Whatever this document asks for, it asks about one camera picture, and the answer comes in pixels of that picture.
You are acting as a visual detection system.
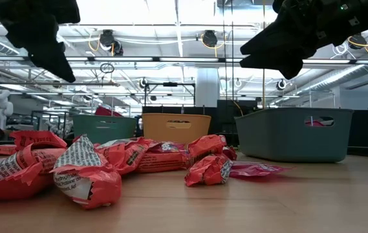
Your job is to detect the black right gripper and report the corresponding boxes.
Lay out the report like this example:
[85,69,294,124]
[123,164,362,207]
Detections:
[239,0,368,80]

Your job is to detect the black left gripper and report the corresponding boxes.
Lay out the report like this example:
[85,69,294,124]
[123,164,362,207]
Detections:
[0,0,81,83]

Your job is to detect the dark blue plastic bin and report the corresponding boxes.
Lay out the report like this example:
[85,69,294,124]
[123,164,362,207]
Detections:
[234,107,354,163]

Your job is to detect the orange candy with barcode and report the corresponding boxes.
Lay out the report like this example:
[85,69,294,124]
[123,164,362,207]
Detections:
[185,153,233,188]

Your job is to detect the orange candy with dark print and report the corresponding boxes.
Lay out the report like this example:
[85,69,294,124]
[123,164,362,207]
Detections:
[10,130,68,151]

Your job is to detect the flat red candy packet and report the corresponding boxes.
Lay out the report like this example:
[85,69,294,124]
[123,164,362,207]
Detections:
[229,161,296,178]

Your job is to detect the large orange candy wrapper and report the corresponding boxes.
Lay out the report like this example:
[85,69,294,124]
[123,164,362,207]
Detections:
[0,144,67,201]

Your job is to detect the orange candy with ingredient text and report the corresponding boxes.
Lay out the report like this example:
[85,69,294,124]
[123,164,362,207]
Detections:
[50,135,123,210]

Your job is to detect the red candy packet white print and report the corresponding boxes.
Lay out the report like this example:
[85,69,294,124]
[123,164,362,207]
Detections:
[149,141,189,155]

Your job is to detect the white building column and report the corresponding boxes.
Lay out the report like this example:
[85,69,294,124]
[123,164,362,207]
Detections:
[195,67,220,107]

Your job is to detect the green plastic bin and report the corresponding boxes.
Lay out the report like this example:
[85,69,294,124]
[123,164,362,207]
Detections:
[72,115,138,145]

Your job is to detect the orange plastic bin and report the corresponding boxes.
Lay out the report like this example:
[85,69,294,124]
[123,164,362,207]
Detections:
[142,113,212,145]

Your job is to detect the hanging black cable loop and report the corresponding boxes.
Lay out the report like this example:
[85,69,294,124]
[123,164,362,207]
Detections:
[99,62,116,74]

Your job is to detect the long ceiling light rail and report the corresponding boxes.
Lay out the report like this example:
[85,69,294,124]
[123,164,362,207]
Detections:
[0,55,368,65]

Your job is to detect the black metal stand frame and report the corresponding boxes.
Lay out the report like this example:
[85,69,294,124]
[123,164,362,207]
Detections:
[144,82,196,107]

